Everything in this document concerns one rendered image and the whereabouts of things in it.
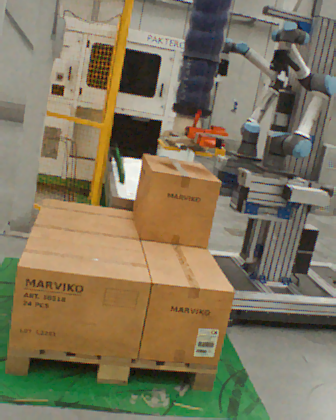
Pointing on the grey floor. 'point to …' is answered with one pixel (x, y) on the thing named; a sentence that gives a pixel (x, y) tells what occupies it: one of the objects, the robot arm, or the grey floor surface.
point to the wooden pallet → (110, 366)
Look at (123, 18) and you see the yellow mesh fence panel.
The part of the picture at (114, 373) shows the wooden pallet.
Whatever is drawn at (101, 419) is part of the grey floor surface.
